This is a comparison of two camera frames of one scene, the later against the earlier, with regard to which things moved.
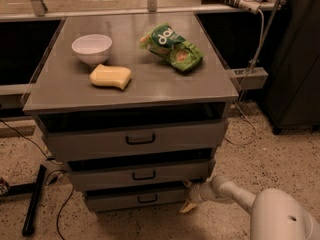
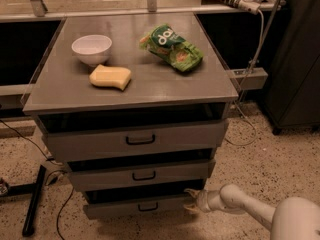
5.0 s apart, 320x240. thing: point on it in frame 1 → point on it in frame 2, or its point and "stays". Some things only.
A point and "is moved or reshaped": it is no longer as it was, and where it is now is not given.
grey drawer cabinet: x=134 y=104 stays
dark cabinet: x=292 y=96 stays
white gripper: x=202 y=193 → x=202 y=201
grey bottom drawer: x=137 y=197 is moved or reshaped
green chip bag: x=168 y=42 stays
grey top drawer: x=113 y=138 stays
